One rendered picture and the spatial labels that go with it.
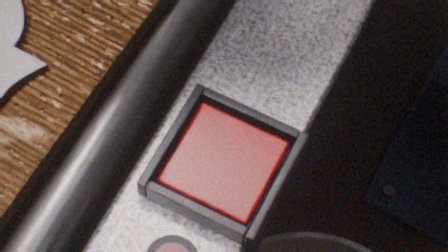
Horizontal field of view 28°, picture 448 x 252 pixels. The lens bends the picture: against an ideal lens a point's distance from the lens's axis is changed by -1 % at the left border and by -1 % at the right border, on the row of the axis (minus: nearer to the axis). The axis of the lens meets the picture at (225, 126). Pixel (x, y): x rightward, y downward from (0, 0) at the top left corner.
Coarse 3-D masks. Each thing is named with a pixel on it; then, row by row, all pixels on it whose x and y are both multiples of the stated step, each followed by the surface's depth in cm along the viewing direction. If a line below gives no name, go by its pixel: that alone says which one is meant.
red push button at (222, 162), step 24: (192, 120) 54; (216, 120) 54; (240, 120) 54; (192, 144) 53; (216, 144) 53; (240, 144) 53; (264, 144) 53; (288, 144) 54; (168, 168) 53; (192, 168) 53; (216, 168) 53; (240, 168) 53; (264, 168) 53; (192, 192) 52; (216, 192) 52; (240, 192) 52; (264, 192) 52; (240, 216) 51
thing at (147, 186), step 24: (192, 96) 54; (216, 96) 55; (264, 120) 54; (168, 144) 53; (288, 168) 52; (144, 192) 52; (168, 192) 52; (192, 216) 52; (216, 216) 51; (264, 216) 51; (240, 240) 51
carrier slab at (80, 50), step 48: (48, 0) 57; (96, 0) 57; (144, 0) 57; (48, 48) 55; (96, 48) 55; (48, 96) 54; (96, 96) 55; (0, 144) 52; (48, 144) 52; (0, 192) 51
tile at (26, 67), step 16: (0, 0) 56; (16, 0) 56; (0, 16) 55; (16, 16) 55; (0, 32) 55; (16, 32) 55; (0, 48) 54; (16, 48) 54; (0, 64) 54; (16, 64) 54; (32, 64) 54; (0, 80) 53; (16, 80) 53; (0, 96) 53
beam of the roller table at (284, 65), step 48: (240, 0) 60; (288, 0) 60; (336, 0) 60; (384, 0) 66; (240, 48) 58; (288, 48) 58; (336, 48) 58; (240, 96) 57; (288, 96) 57; (96, 240) 52; (144, 240) 52; (192, 240) 52
